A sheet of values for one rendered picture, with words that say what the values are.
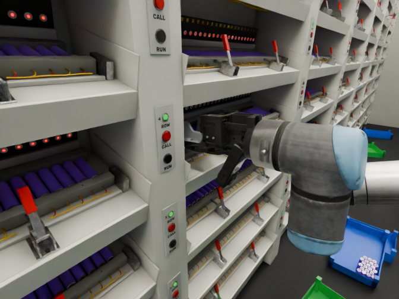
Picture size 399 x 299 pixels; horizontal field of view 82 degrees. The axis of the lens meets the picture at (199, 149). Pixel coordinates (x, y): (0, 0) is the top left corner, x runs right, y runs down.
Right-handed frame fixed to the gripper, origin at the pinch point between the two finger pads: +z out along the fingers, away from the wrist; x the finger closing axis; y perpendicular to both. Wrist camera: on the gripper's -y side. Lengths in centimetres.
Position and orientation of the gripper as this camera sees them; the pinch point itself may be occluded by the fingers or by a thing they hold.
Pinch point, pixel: (184, 138)
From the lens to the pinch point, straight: 57.4
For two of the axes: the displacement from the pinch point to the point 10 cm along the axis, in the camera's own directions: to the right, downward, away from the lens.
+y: -0.6, -9.4, -3.3
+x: -6.5, 2.9, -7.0
